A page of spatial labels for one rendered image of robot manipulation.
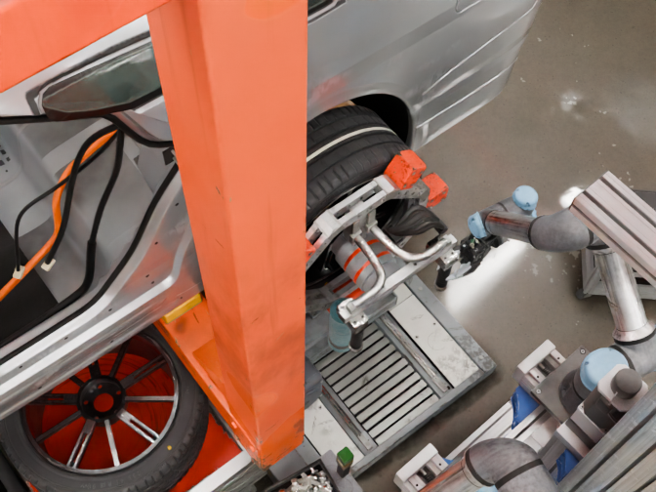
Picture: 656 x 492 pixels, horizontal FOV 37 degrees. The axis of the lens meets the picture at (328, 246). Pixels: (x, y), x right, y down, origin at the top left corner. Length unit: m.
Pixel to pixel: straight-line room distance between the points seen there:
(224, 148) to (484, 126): 2.99
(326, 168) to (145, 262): 0.57
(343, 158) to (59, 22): 1.74
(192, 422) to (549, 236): 1.28
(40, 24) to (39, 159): 2.00
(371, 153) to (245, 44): 1.56
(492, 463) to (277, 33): 1.19
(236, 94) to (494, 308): 2.68
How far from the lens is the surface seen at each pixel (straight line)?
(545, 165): 4.26
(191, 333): 3.06
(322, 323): 3.55
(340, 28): 2.46
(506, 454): 2.15
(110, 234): 2.87
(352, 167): 2.74
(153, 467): 3.12
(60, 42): 1.12
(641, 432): 1.98
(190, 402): 3.16
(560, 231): 2.59
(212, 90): 1.29
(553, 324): 3.91
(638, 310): 2.76
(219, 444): 3.36
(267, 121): 1.42
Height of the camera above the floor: 3.49
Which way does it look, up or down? 62 degrees down
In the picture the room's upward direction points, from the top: 3 degrees clockwise
